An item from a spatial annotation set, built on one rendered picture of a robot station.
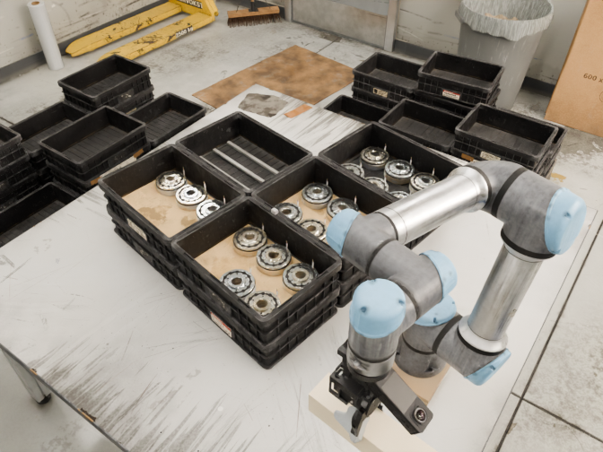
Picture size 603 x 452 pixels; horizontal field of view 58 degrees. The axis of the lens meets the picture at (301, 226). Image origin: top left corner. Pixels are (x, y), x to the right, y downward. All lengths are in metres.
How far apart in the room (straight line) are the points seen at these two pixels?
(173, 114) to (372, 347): 2.55
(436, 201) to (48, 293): 1.28
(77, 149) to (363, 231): 2.14
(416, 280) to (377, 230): 0.12
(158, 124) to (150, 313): 1.60
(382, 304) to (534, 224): 0.45
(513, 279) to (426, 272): 0.40
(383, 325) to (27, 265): 1.45
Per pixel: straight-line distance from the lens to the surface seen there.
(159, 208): 1.87
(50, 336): 1.78
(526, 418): 2.45
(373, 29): 4.76
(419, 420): 0.93
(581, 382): 2.63
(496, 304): 1.27
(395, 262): 0.85
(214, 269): 1.63
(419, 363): 1.51
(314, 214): 1.78
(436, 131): 3.07
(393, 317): 0.76
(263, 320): 1.37
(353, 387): 0.94
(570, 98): 4.08
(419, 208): 0.99
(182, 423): 1.52
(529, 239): 1.15
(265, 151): 2.07
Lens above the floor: 2.03
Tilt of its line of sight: 43 degrees down
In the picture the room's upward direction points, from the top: straight up
